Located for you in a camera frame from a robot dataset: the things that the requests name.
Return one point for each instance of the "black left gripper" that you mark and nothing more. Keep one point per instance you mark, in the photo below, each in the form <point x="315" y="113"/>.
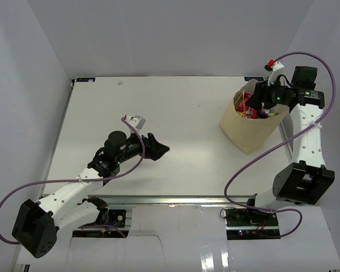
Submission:
<point x="156" y="150"/>

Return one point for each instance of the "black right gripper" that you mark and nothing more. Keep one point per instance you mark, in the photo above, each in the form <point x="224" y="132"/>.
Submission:
<point x="262" y="94"/>

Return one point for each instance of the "dark blue chips bag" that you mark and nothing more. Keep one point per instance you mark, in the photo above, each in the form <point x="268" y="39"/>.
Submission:
<point x="265" y="113"/>

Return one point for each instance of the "red candy packet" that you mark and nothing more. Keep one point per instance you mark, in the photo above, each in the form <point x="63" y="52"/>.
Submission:
<point x="246" y="111"/>

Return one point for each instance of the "purple white snack packet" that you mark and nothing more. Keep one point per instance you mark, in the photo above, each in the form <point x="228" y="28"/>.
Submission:
<point x="241" y="98"/>

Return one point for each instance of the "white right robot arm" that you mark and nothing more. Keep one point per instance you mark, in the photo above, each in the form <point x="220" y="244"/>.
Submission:
<point x="307" y="178"/>

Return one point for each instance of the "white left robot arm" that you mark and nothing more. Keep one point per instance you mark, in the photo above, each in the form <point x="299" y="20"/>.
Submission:
<point x="38" y="223"/>

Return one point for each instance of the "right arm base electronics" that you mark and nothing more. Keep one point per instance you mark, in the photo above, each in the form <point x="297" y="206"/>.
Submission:
<point x="244" y="224"/>

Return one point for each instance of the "brown paper bag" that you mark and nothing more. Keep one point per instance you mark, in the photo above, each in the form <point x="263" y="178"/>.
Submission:
<point x="250" y="134"/>

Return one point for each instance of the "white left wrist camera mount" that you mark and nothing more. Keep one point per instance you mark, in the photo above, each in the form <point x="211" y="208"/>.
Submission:
<point x="135" y="122"/>

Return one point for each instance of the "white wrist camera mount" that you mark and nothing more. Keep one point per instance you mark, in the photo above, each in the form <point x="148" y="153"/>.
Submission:
<point x="135" y="122"/>
<point x="275" y="68"/>

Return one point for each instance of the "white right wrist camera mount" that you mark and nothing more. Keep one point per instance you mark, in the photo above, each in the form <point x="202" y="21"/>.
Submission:
<point x="275" y="68"/>

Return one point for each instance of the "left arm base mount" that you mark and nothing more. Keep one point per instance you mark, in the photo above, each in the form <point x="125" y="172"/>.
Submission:
<point x="113" y="219"/>

